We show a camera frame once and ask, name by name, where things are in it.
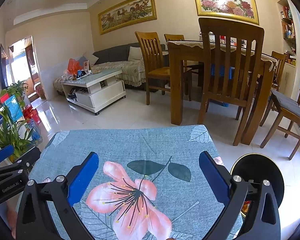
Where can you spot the grey sofa with cover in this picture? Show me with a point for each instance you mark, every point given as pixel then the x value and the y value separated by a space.
pixel 115 52

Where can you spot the large wooden slat-back chair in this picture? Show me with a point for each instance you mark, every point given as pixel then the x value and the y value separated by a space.
pixel 230 30

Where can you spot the black gold-rimmed trash bin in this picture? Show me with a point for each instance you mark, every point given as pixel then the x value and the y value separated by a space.
pixel 255 167

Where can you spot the person's left forearm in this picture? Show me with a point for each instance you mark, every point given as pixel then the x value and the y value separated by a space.
pixel 12 217

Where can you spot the blue plastic stool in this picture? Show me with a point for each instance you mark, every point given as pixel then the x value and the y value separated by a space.
pixel 221 71

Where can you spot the small wooden chair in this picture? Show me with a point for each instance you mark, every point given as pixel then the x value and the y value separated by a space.
pixel 280 62

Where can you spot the tall green bamboo plant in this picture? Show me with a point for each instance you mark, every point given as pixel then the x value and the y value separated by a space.
pixel 7 135

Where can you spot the wooden dining table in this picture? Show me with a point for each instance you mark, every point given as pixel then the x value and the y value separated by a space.
pixel 176 62

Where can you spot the gold-framed horse painting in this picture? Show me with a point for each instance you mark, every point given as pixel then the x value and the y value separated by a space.
pixel 127 12

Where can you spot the gold-framed peony painting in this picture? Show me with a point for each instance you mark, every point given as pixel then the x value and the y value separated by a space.
pixel 225 2

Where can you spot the blue floral tablecloth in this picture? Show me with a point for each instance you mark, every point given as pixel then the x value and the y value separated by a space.
pixel 152 145

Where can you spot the orange plastic bag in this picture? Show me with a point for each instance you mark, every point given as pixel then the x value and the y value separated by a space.
pixel 74 65

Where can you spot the lace table cover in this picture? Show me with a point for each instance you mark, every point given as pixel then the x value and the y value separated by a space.
pixel 190 43

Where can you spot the black wall television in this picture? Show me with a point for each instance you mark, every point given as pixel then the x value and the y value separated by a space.
pixel 3 65

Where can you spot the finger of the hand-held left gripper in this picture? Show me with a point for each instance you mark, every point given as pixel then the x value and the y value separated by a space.
pixel 5 152
pixel 32 155

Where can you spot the wall niche shelf with goods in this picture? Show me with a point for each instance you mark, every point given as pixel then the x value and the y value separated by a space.
pixel 287 30

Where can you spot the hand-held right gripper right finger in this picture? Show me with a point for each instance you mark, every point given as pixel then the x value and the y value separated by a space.
pixel 213 177

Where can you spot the red boxes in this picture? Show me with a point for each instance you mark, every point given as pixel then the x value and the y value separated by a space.
pixel 31 115

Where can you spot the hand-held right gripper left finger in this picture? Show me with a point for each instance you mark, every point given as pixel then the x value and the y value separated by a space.
pixel 82 180

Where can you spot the wooden chair bare seat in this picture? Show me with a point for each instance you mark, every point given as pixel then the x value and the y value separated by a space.
pixel 157 72

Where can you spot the grey seat cushion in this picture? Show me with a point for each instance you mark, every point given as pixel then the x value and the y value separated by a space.
pixel 287 105

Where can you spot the pack of water bottles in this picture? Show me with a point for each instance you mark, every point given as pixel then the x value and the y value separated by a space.
pixel 35 131

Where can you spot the white coffee table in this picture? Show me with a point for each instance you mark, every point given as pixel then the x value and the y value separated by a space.
pixel 97 80

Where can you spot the leafy green potted plant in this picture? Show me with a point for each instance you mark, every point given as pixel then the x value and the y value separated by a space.
pixel 15 88

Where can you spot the grey white pillow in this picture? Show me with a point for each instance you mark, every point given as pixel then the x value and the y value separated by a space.
pixel 91 58

